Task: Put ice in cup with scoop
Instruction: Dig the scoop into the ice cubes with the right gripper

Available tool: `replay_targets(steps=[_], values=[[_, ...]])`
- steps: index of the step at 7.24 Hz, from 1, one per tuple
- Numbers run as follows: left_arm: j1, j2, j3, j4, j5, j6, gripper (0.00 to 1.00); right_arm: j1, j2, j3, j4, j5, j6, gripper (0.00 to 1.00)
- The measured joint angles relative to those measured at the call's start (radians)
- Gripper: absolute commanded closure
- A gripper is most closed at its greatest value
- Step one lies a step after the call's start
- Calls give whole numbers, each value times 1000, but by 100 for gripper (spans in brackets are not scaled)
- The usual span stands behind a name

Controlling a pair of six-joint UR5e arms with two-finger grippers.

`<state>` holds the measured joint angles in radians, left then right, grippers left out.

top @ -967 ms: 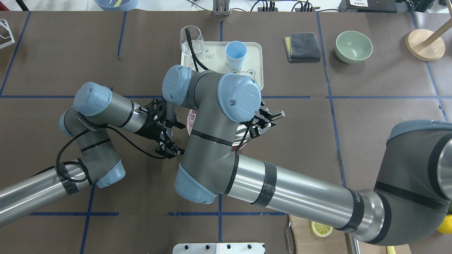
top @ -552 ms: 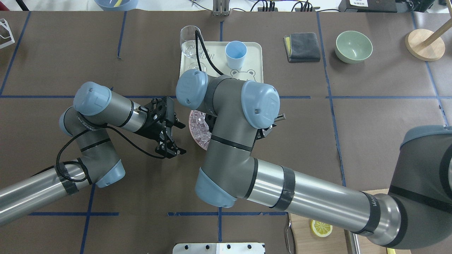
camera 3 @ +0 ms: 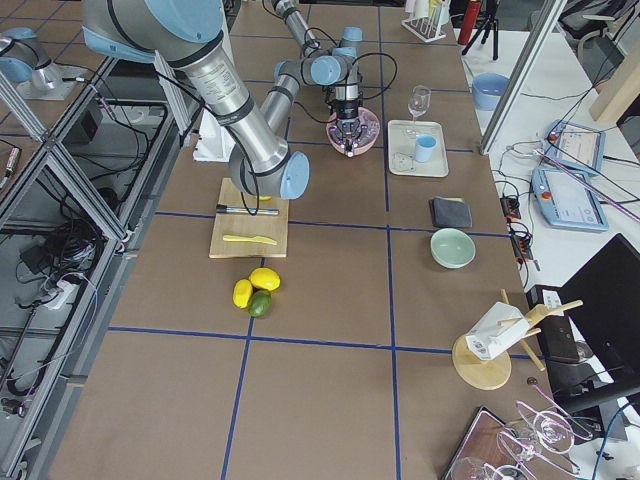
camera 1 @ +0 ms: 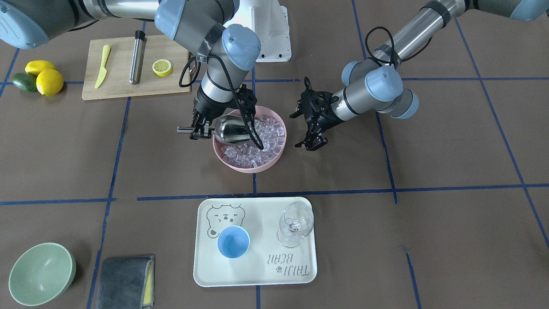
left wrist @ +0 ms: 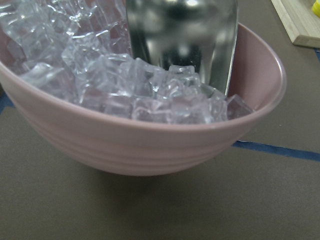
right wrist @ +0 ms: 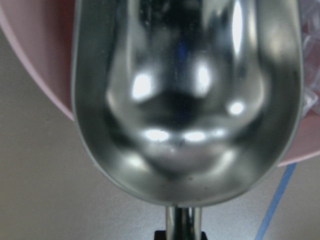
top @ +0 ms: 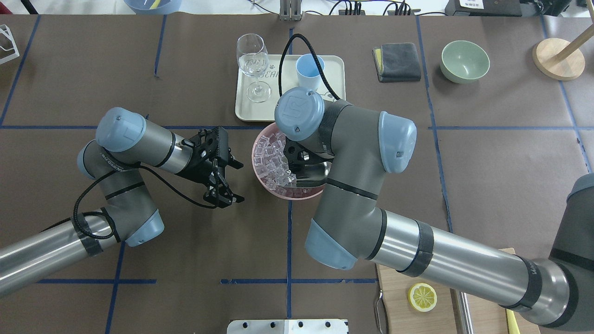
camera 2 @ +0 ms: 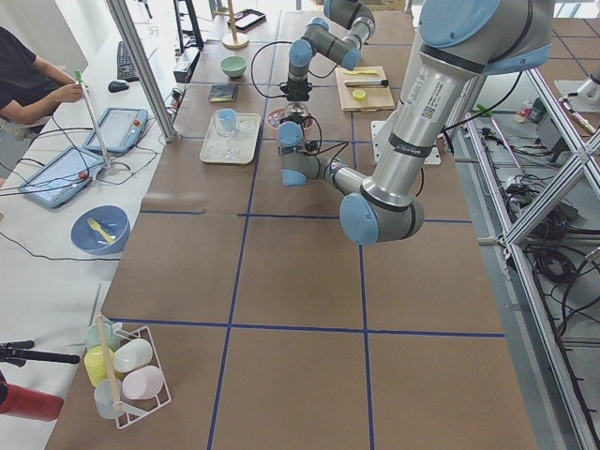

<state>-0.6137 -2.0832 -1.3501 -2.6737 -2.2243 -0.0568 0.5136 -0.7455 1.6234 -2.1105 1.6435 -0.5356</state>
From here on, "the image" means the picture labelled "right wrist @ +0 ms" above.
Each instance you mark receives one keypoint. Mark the pink plastic bowl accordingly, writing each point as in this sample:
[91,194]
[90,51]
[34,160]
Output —
[40,33]

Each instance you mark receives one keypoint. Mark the clear fake ice cubes pile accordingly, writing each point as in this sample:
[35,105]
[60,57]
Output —
[310,28]

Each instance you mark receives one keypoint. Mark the metal ice scoop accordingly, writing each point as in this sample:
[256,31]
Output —
[187,103]

